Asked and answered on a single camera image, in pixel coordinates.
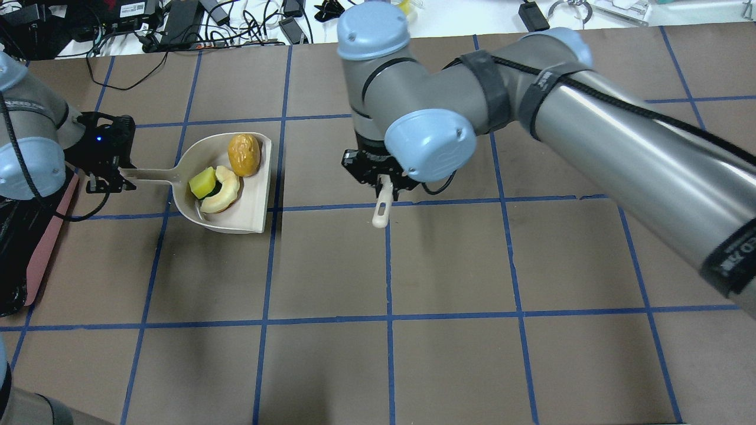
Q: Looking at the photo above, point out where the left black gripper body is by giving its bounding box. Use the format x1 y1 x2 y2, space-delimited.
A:
64 112 136 181

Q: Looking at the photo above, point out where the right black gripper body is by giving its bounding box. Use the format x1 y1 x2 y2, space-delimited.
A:
342 149 419 192

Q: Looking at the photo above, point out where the beige hand brush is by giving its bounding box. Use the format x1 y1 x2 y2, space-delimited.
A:
371 174 394 228

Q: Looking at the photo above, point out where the yellow green sponge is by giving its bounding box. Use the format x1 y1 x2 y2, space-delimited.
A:
188 166 218 201

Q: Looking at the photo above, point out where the pale pumpkin slice toy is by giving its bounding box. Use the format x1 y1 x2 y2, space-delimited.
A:
200 166 240 214

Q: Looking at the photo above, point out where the orange potato toy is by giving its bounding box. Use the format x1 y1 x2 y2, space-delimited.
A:
227 133 262 178

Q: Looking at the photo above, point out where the beige plastic dustpan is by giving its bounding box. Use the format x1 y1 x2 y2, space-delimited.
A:
121 132 272 234

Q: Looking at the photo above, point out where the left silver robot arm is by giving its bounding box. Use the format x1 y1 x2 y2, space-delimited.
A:
1 52 136 201

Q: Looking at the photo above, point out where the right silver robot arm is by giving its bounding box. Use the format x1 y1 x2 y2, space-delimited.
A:
337 2 755 316

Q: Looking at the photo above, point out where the black power brick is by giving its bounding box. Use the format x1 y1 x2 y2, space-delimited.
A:
158 1 204 51

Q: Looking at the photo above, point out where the black power adapter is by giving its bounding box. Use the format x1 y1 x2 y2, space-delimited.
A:
517 1 550 32

